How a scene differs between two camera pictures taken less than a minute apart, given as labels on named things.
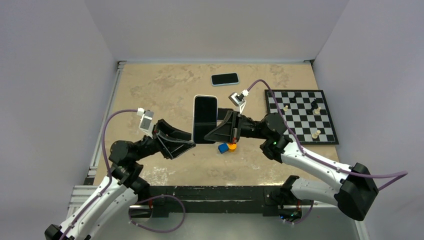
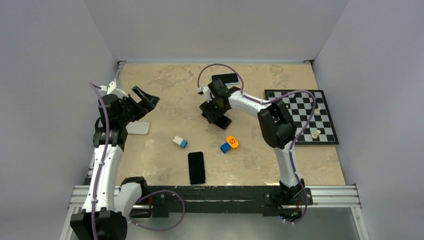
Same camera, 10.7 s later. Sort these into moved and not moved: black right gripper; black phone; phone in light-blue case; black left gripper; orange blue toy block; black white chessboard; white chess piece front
Moved: black right gripper; black left gripper; black phone
Not moved: orange blue toy block; phone in light-blue case; black white chessboard; white chess piece front
